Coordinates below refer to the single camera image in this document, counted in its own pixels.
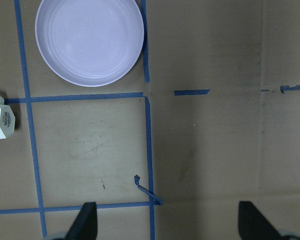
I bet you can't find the lavender round plate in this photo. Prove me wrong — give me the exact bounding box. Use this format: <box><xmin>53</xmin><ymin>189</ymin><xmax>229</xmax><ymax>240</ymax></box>
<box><xmin>35</xmin><ymin>0</ymin><xmax>145</xmax><ymax>87</ymax></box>

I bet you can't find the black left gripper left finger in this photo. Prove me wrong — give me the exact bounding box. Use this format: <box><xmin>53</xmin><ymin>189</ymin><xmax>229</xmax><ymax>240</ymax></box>
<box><xmin>64</xmin><ymin>202</ymin><xmax>98</xmax><ymax>240</ymax></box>

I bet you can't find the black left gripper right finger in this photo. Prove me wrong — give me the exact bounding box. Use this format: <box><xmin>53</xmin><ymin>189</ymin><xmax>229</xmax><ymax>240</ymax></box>
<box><xmin>238</xmin><ymin>201</ymin><xmax>284</xmax><ymax>240</ymax></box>

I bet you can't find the brown paper table cover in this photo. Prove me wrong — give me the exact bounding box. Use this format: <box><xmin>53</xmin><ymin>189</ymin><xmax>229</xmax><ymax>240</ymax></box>
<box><xmin>0</xmin><ymin>0</ymin><xmax>300</xmax><ymax>240</ymax></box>

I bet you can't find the white faceted mug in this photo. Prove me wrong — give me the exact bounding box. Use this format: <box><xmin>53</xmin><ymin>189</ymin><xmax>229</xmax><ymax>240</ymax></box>
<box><xmin>0</xmin><ymin>96</ymin><xmax>15</xmax><ymax>140</ymax></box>

